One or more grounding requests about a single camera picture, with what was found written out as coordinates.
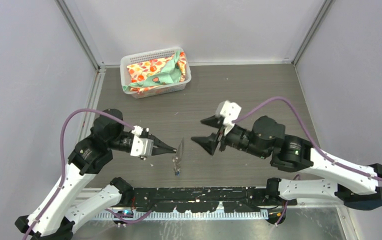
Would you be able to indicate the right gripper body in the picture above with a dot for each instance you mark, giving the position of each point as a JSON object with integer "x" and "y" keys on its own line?
{"x": 222, "y": 137}

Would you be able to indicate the white cable duct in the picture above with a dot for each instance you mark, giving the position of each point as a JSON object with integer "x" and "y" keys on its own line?
{"x": 219, "y": 214}

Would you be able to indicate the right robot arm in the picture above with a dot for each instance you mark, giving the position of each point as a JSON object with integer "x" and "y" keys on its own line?
{"x": 357, "y": 186}

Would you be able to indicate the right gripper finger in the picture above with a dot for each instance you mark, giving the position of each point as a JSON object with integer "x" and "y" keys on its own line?
{"x": 208, "y": 143}
{"x": 214, "y": 121}

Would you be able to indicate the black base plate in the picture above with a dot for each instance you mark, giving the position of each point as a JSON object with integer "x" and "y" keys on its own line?
{"x": 244, "y": 199}

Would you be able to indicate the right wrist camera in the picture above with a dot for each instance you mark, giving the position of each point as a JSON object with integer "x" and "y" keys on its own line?
{"x": 229, "y": 111}

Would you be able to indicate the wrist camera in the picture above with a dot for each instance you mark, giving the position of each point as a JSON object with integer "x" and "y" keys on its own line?
{"x": 229, "y": 111}
{"x": 137, "y": 146}

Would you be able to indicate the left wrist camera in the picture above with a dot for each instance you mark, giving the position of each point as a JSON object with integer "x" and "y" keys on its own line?
{"x": 137, "y": 146}

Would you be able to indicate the metal key organizer plate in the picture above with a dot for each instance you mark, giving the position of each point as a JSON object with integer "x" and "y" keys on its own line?
{"x": 178, "y": 156}

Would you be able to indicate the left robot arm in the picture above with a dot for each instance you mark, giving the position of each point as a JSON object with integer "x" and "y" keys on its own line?
{"x": 57, "y": 218}

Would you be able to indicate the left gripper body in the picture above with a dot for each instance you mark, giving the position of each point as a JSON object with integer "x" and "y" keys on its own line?
{"x": 146, "y": 135}

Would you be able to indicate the floral cloth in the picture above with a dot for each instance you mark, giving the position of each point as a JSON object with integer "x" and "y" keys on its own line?
{"x": 157, "y": 72}

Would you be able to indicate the white plastic basket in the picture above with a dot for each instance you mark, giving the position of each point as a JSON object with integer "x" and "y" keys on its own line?
{"x": 144, "y": 56}

